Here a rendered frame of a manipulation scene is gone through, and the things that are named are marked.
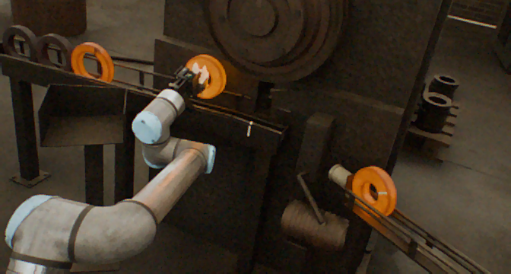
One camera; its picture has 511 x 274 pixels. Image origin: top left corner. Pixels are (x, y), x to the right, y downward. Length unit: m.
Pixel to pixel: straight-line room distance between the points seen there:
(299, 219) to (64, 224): 0.83
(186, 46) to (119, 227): 0.98
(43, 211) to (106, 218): 0.12
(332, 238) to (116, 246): 0.80
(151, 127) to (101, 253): 0.52
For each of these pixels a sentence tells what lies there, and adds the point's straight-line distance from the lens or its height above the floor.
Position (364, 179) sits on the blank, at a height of 0.73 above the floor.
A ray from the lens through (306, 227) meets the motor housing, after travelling 1.60.
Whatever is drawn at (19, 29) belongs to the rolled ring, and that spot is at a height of 0.76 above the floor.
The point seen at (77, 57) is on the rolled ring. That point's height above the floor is 0.73.
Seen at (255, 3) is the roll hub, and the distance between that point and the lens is 1.43.
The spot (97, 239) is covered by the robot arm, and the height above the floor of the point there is 0.83.
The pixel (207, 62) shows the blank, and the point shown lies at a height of 0.89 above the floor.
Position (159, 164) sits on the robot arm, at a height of 0.63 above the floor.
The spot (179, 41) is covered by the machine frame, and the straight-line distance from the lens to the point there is 1.88.
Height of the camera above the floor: 1.50
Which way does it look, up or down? 29 degrees down
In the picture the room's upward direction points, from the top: 10 degrees clockwise
